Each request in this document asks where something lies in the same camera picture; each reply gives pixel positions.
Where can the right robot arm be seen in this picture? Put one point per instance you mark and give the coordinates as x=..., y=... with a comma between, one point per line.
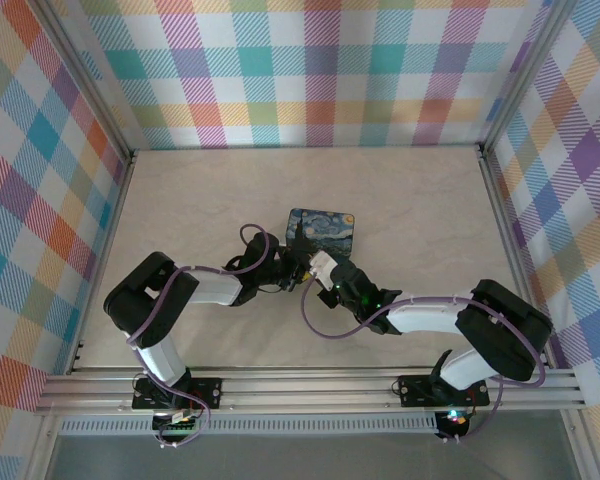
x=505, y=320

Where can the starry night tin box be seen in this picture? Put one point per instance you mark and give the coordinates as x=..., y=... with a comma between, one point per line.
x=330, y=232

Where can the lit circuit board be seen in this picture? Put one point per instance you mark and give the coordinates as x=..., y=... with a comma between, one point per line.
x=454, y=419

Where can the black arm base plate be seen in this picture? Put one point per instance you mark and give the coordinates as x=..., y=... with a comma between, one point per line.
x=205, y=392
x=415, y=390

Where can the green circuit board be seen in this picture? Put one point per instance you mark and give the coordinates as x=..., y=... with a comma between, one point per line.
x=177, y=425

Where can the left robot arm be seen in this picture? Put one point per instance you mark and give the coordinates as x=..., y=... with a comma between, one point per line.
x=150, y=300

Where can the aluminium side rail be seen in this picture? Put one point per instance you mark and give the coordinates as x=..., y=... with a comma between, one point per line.
x=105, y=260

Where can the aluminium front rail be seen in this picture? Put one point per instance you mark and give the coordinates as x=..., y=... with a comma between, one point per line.
x=305, y=392

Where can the aluminium frame corner post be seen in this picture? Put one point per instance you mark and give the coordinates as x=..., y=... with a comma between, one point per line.
x=525, y=75
x=87, y=80

